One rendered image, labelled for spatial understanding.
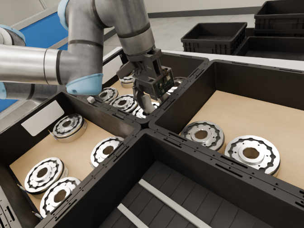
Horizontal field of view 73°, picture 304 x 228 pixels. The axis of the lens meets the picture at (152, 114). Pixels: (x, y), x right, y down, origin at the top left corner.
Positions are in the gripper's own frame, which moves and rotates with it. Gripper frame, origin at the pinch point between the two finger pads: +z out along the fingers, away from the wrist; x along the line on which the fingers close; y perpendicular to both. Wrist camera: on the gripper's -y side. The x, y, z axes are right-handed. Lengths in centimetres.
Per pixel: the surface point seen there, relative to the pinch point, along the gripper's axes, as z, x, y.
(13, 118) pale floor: 85, -47, -245
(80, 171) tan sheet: 2.0, -26.9, -3.0
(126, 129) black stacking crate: -5.4, -12.6, 4.2
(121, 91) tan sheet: 2.1, 2.1, -21.6
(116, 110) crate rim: -7.9, -10.8, -1.1
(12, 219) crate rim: -7.8, -40.4, 5.3
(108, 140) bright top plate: -0.8, -16.4, -2.0
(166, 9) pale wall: 71, 259, -254
